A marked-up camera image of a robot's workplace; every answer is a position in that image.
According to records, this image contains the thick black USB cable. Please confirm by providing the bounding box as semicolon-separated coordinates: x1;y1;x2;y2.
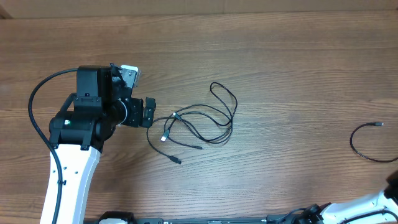
160;82;239;151

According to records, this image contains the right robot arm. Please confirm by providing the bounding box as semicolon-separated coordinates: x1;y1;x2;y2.
294;172;397;224

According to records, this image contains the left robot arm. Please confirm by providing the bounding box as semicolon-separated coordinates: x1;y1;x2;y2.
40;63;156;223

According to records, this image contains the left camera cable black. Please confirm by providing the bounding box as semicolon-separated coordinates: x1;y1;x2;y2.
27;68;78;224

